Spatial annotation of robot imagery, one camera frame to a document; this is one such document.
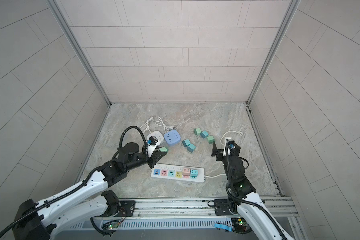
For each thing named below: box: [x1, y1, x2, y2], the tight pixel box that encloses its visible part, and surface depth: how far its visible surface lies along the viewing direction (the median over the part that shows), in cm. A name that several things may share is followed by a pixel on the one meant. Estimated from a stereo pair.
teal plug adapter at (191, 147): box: [187, 143, 196, 153], surface depth 93 cm
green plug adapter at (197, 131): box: [193, 127, 202, 136], surface depth 101 cm
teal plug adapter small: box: [190, 169, 198, 178], surface depth 79 cm
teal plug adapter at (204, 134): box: [200, 130, 209, 139], surface depth 99 cm
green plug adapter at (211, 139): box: [207, 135, 216, 144], surface depth 97 cm
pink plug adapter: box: [182, 168, 191, 179], surface depth 79 cm
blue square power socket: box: [164, 129, 181, 146], surface depth 96 cm
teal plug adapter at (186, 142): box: [182, 138, 191, 148], surface depth 95 cm
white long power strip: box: [150, 164, 206, 183], surface depth 81 cm
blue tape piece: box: [214, 222, 233, 232], surface depth 67 cm
